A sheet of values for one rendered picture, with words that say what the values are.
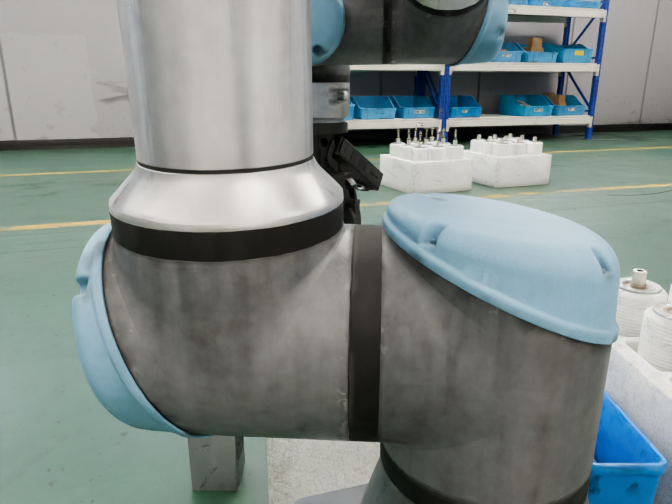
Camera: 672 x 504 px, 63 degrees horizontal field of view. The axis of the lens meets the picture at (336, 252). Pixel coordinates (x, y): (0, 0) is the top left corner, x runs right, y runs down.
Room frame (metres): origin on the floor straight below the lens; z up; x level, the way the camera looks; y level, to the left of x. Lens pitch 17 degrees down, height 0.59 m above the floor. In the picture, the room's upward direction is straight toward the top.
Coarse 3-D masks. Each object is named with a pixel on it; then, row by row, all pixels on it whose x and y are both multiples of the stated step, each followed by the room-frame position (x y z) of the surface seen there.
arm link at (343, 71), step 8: (312, 72) 0.63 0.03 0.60; (320, 72) 0.63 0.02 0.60; (328, 72) 0.63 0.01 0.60; (336, 72) 0.64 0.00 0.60; (344, 72) 0.65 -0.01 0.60; (312, 80) 0.63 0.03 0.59; (320, 80) 0.63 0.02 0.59; (328, 80) 0.63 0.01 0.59; (336, 80) 0.64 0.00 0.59; (344, 80) 0.65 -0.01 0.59
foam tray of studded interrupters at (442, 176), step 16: (384, 160) 3.28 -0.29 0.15; (400, 160) 3.11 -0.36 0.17; (432, 160) 3.07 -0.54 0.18; (448, 160) 3.07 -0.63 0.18; (464, 160) 3.11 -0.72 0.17; (384, 176) 3.28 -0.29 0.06; (400, 176) 3.11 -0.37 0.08; (416, 176) 2.98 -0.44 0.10; (432, 176) 3.03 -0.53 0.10; (448, 176) 3.07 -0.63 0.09; (464, 176) 3.11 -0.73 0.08; (416, 192) 2.98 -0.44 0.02; (432, 192) 3.03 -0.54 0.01
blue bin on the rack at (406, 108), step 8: (392, 96) 5.73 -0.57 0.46; (400, 96) 6.03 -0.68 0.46; (408, 96) 6.06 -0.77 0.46; (416, 96) 6.04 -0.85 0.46; (424, 96) 5.87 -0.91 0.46; (400, 104) 6.03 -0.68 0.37; (408, 104) 6.06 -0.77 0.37; (416, 104) 6.02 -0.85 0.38; (424, 104) 5.85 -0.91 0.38; (400, 112) 5.58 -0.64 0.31; (408, 112) 5.54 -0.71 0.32; (416, 112) 5.57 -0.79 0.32; (424, 112) 5.59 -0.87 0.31; (432, 112) 5.62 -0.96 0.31
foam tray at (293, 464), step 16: (272, 448) 0.60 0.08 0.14; (288, 448) 0.60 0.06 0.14; (304, 448) 0.60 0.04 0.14; (320, 448) 0.60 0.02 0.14; (336, 448) 0.60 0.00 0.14; (352, 448) 0.60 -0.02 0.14; (368, 448) 0.60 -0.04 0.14; (272, 464) 0.60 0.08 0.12; (288, 464) 0.60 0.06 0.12; (304, 464) 0.60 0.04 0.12; (320, 464) 0.60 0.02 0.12; (336, 464) 0.60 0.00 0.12; (352, 464) 0.60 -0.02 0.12; (368, 464) 0.60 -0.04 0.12; (272, 480) 0.60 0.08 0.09; (288, 480) 0.60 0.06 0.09; (304, 480) 0.60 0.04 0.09; (320, 480) 0.60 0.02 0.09; (336, 480) 0.60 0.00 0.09; (352, 480) 0.60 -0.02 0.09; (368, 480) 0.60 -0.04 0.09; (272, 496) 0.60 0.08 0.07; (288, 496) 0.60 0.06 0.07; (304, 496) 0.60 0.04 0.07
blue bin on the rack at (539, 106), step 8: (504, 96) 6.24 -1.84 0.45; (512, 96) 6.10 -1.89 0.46; (520, 96) 6.43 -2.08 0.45; (528, 96) 6.43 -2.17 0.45; (536, 96) 6.29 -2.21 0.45; (504, 104) 6.25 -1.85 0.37; (512, 104) 6.10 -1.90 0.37; (536, 104) 6.27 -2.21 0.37; (544, 104) 6.14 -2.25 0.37; (504, 112) 6.24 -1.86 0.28; (512, 112) 6.10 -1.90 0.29; (520, 112) 5.96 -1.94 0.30; (528, 112) 5.92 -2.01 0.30; (536, 112) 5.95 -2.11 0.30; (544, 112) 5.97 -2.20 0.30
